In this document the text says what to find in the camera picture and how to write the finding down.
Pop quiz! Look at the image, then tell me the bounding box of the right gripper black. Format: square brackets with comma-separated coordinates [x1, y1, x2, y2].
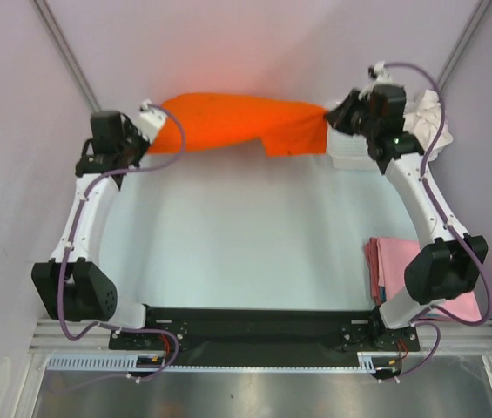
[325, 89, 380, 140]

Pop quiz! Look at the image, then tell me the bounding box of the orange t shirt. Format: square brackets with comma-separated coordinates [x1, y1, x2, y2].
[147, 92, 327, 157]

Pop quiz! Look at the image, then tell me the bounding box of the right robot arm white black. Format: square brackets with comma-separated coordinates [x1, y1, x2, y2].
[325, 84, 488, 349]

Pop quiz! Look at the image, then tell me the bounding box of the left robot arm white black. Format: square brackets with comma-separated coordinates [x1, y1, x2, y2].
[31, 111, 159, 348]

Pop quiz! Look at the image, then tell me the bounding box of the white plastic basket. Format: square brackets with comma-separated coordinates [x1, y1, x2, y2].
[327, 123, 378, 172]

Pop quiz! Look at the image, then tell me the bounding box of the white t shirt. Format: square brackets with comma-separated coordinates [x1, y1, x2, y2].
[404, 90, 441, 151]

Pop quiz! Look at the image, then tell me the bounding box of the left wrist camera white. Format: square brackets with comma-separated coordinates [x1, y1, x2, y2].
[135, 99, 167, 145]

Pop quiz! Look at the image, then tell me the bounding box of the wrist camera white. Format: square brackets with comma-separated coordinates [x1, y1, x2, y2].
[135, 99, 167, 145]
[358, 61, 394, 99]

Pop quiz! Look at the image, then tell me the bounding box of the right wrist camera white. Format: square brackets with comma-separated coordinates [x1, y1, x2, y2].
[358, 61, 394, 99]

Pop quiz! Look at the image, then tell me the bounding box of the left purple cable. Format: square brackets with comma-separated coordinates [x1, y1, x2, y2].
[47, 102, 186, 395]

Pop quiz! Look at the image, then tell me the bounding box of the purple cable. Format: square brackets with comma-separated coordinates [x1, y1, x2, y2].
[375, 62, 491, 384]
[47, 102, 186, 395]

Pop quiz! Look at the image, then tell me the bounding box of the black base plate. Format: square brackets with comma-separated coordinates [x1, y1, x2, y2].
[106, 307, 421, 369]

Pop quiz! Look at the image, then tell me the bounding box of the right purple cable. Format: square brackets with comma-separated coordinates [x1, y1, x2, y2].
[375, 62, 491, 384]

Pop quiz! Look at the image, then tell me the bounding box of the white slotted cable duct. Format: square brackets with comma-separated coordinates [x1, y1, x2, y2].
[46, 354, 400, 374]

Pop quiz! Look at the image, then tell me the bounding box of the aluminium frame rail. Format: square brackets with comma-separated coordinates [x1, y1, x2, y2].
[27, 320, 492, 356]

